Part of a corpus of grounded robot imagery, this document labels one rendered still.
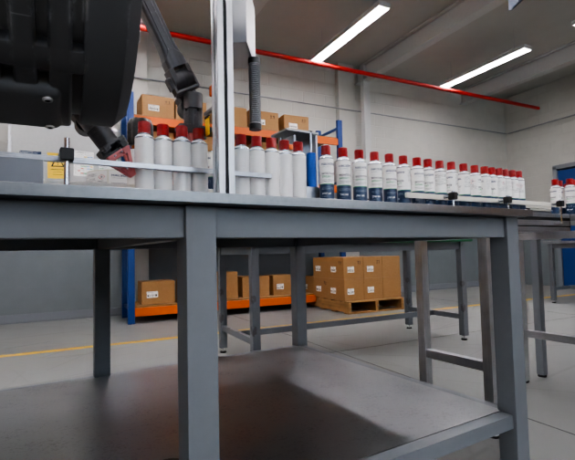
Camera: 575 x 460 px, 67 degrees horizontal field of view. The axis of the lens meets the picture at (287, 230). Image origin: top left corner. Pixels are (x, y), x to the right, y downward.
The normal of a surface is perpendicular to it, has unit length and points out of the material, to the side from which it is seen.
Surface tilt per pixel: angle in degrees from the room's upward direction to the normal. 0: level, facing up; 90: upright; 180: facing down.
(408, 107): 90
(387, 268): 90
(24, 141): 90
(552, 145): 90
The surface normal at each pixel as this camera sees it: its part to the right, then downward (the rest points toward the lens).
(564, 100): -0.89, 0.00
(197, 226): 0.52, -0.06
